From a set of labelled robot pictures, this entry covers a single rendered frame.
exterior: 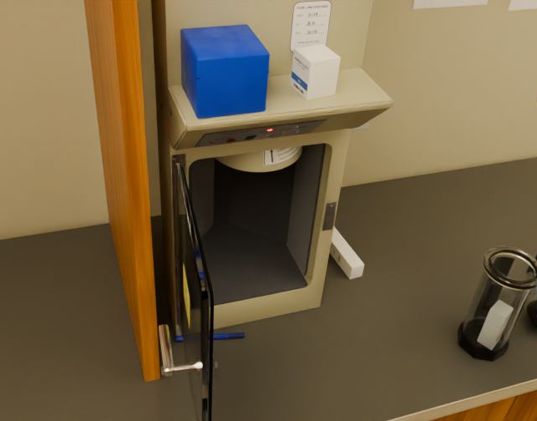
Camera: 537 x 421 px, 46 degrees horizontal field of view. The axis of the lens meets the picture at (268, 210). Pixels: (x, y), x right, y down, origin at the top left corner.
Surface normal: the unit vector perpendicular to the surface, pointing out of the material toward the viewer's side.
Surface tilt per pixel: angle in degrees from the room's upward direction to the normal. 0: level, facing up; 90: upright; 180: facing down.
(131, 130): 90
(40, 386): 0
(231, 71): 90
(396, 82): 90
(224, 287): 0
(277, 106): 0
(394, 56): 90
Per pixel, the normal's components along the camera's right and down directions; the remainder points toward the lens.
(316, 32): 0.33, 0.61
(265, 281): 0.07, -0.78
